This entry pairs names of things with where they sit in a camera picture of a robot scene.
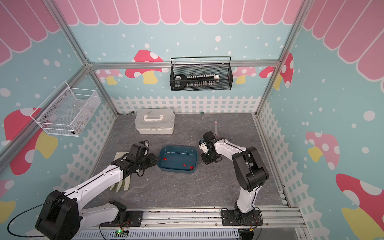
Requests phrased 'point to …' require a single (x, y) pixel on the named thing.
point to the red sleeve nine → (191, 167)
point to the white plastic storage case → (155, 121)
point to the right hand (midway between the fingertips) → (207, 160)
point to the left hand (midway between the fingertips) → (156, 161)
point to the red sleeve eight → (184, 165)
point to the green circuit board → (121, 233)
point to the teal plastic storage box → (177, 159)
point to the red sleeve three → (164, 158)
